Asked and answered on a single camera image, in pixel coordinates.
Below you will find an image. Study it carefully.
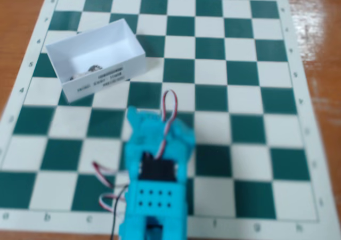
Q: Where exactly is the thin black cable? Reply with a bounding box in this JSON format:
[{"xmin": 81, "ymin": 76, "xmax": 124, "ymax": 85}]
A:
[{"xmin": 110, "ymin": 186, "xmax": 127, "ymax": 240}]

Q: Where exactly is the green white chessboard mat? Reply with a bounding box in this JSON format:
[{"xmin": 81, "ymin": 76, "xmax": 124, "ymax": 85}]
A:
[{"xmin": 0, "ymin": 0, "xmax": 330, "ymax": 238}]

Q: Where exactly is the red white black servo cable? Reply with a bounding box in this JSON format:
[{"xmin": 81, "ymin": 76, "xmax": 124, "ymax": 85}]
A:
[
  {"xmin": 99, "ymin": 193, "xmax": 126, "ymax": 214},
  {"xmin": 92, "ymin": 161, "xmax": 129, "ymax": 189}
]

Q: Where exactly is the white cardboard box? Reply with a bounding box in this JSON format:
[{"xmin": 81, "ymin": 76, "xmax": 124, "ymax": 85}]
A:
[{"xmin": 45, "ymin": 18, "xmax": 147, "ymax": 105}]

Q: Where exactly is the looped red white black cable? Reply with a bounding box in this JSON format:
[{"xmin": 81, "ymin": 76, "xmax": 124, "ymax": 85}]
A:
[{"xmin": 155, "ymin": 89, "xmax": 179, "ymax": 160}]

